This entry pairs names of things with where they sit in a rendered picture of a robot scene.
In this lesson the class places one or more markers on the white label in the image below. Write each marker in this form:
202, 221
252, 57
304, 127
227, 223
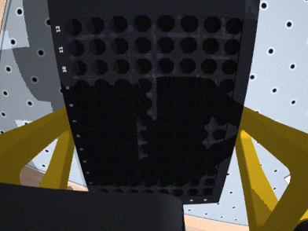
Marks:
287, 179

